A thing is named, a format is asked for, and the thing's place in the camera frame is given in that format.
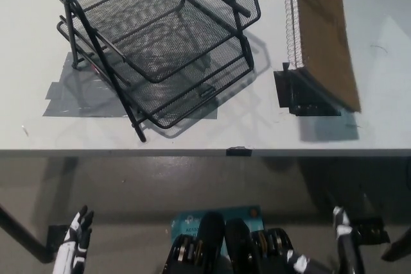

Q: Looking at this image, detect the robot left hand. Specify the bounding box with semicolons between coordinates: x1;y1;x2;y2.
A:
52;205;95;274

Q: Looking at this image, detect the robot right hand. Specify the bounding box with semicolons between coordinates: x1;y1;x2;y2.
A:
287;205;367;274

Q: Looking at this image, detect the brown spiral notebook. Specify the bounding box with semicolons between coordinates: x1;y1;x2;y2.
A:
283;0;363;114

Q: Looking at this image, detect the black mesh file tray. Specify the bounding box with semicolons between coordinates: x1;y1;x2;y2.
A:
34;0;261;142

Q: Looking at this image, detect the black table leg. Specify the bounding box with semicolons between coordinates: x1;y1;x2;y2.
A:
0;203;57;264

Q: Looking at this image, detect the dark furniture leg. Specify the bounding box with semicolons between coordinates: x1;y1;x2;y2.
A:
381;231;411;261

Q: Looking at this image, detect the teal router box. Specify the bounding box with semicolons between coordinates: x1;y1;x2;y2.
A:
170;205;266;255

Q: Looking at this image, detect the large black tape patch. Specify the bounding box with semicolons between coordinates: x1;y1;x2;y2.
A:
274;62;342;117

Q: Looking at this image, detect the grey tape patch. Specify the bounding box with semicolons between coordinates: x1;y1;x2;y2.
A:
42;51;219;119

